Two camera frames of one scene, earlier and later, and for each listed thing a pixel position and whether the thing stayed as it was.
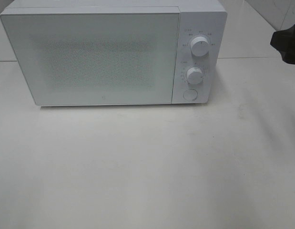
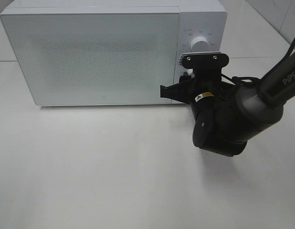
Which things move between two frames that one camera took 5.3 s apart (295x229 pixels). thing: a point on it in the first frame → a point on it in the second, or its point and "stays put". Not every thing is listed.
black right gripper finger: (287, 41) → (205, 81)
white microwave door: (96, 56) stays put
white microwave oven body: (100, 52) stays put
